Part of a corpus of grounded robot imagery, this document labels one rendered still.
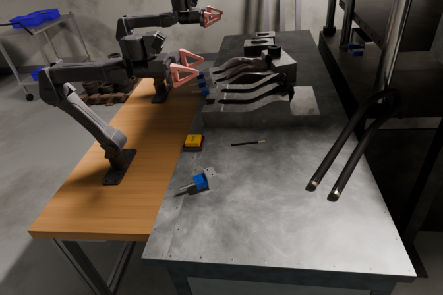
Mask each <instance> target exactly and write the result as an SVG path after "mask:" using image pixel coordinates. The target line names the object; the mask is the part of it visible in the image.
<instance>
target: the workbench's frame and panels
mask: <svg viewBox="0 0 443 295"><path fill-rule="evenodd" d="M142 260H143V262H144V264H145V265H154V266H164V267H167V270H168V272H169V275H170V277H171V280H172V281H173V284H174V286H175V289H176V291H177V293H178V295H390V294H391V293H392V291H393V289H394V287H395V285H396V283H397V282H404V283H412V282H413V281H414V279H415V277H410V276H399V275H379V274H368V273H348V272H338V271H318V270H308V269H288V268H277V267H257V266H246V265H226V264H216V263H196V262H186V261H166V260H155V259H142Z"/></svg>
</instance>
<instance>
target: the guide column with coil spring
mask: <svg viewBox="0 0 443 295"><path fill-rule="evenodd" d="M354 8H355V0H346V1H345V10H344V16H343V25H342V30H341V39H340V46H342V45H347V44H348V43H349V39H350V35H351V27H352V22H353V20H352V18H353V11H354ZM339 52H348V48H347V47H342V48H340V49H339Z"/></svg>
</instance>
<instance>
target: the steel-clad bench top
mask: <svg viewBox="0 0 443 295"><path fill-rule="evenodd" d="M251 39H252V34H239V35H230V36H224V38H223V41H222V43H221V47H220V50H219V52H218V55H217V57H216V60H215V63H214V65H213V68H215V67H219V66H221V65H223V64H224V63H226V62H227V61H228V60H230V59H232V58H234V57H245V55H244V44H245V40H251ZM275 44H279V45H281V49H282V50H284V51H285V52H286V53H287V54H288V55H289V56H290V57H291V58H292V59H293V60H294V61H295V62H297V73H296V82H289V86H293V87H296V86H312V88H313V91H314V95H315V98H316V102H317V105H318V108H319V111H320V124H319V126H293V127H254V128H204V122H203V118H202V108H203V106H204V105H205V104H206V97H207V95H202V97H201V100H200V103H199V105H198V108H197V110H196V113H195V116H194V119H193V121H192V124H191V127H190V129H189V132H188V134H187V135H190V134H201V135H202V136H205V143H204V147H203V149H202V151H183V148H182V150H181V153H180V156H179V158H178V161H177V164H176V166H175V169H174V172H173V174H172V177H171V180H170V182H169V185H168V187H167V190H166V193H165V196H164V198H163V201H162V204H161V206H160V210H159V211H158V215H157V217H156V220H155V222H154V226H153V227H152V231H151V233H150V236H149V238H148V241H147V243H146V247H145V249H144V252H143V254H142V257H141V259H155V260H166V261H186V262H196V263H216V264H226V265H246V266H257V267H277V268H288V269H308V270H318V271H338V272H348V273H368V274H379V275H399V276H410V277H416V276H417V275H416V272H415V270H414V268H413V266H412V264H411V261H410V259H409V256H408V254H407V252H406V250H405V247H404V245H403V243H402V241H401V238H400V236H399V234H398V231H397V229H396V226H395V224H394V222H393V220H392V218H391V215H390V213H389V211H388V208H387V206H386V204H385V202H384V199H383V197H382V194H381V193H380V190H379V188H378V185H377V183H376V181H375V179H374V177H373V174H372V172H371V169H370V167H369V164H368V163H367V160H366V158H365V155H364V153H363V154H362V156H361V158H360V160H359V162H358V164H357V166H356V167H355V169H354V171H353V173H352V175H351V176H350V178H349V180H348V182H347V184H346V185H345V188H344V189H343V192H342V193H341V195H340V197H339V198H338V199H334V198H333V197H331V196H330V192H331V190H332V188H333V187H334V184H335V183H336V181H337V179H338V178H339V176H340V174H341V172H342V170H343V168H344V167H345V165H346V163H347V162H348V160H349V158H350V157H351V154H352V153H353V151H354V149H355V148H356V146H357V144H358V143H359V142H358V139H357V137H356V135H355V133H354V131H352V133H351V134H350V136H349V137H348V139H347V141H346V143H345V144H344V145H343V147H342V149H341V150H340V152H339V153H338V155H337V157H336V158H335V159H334V162H333V163H332V164H331V166H330V168H329V169H328V171H327V172H326V174H325V175H324V177H323V179H322V180H321V182H320V184H319V185H318V186H317V188H316V189H313V188H311V187H310V186H309V185H308V183H309V181H310V179H311V178H312V176H313V175H314V173H315V172H316V170H317V169H318V168H319V166H320V164H321V162H322V161H323V160H324V158H325V156H326V155H327V154H328V152H329V151H330V149H331V148H332V146H333V144H334V143H335V141H336V140H337V138H338V137H339V135H340V134H341V132H342V131H343V129H344V128H345V126H346V125H347V123H348V122H349V119H348V117H347V114H346V112H345V109H344V108H343V105H342V103H341V101H340V98H339V96H338V93H337V91H336V89H335V87H334V84H333V82H332V80H331V78H330V75H329V73H328V71H327V68H326V66H325V64H324V61H323V60H322V57H321V55H320V52H319V50H318V48H317V46H316V43H315V41H314V39H313V36H312V34H311V32H310V30H294V31H284V32H275ZM260 56H261V55H259V56H247V57H245V58H257V57H260ZM263 140H265V142H263V143H257V144H245V145H239V146H231V144H239V143H245V142H257V141H263ZM208 167H213V168H214V170H215V172H216V174H217V176H218V183H219V186H218V187H215V188H213V189H210V190H209V188H208V187H205V188H202V189H199V190H197V189H196V186H191V187H189V188H187V189H184V190H180V189H179V187H181V186H184V185H186V184H190V183H192V182H194V180H193V177H194V176H196V175H199V174H202V173H203V169H206V168H208Z"/></svg>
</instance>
